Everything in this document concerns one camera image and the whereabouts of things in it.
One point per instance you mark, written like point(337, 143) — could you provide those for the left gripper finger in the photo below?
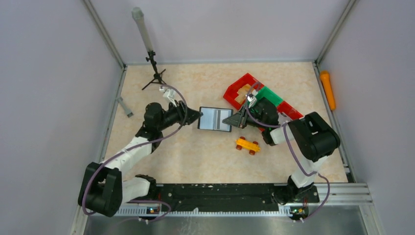
point(182, 110)
point(190, 116)

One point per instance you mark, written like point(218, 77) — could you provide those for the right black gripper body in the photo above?
point(253, 123)

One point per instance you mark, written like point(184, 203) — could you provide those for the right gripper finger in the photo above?
point(233, 120)
point(243, 116)

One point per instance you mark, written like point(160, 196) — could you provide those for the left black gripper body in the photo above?
point(171, 117)

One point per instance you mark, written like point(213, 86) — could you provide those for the black leather card holder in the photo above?
point(212, 119)

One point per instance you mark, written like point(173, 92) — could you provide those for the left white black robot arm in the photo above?
point(103, 190)

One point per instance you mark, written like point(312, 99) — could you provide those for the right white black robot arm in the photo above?
point(310, 140)

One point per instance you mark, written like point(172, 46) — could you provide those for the green plastic bin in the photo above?
point(265, 92)

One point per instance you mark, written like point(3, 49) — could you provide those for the red bin with wooden blocks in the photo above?
point(235, 93)

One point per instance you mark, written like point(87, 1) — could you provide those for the red bin with plastic bags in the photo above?
point(287, 112)

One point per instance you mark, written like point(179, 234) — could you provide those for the yellow toy brick car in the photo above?
point(252, 147)

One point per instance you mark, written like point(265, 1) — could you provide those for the small grey tool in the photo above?
point(128, 112)

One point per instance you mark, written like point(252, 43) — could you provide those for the orange flashlight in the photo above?
point(325, 80)

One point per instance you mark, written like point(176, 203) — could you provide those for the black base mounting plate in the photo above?
point(229, 197)

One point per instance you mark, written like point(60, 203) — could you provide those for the black tripod with grey tube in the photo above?
point(138, 16)

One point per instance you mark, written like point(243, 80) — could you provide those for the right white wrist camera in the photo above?
point(252, 97)

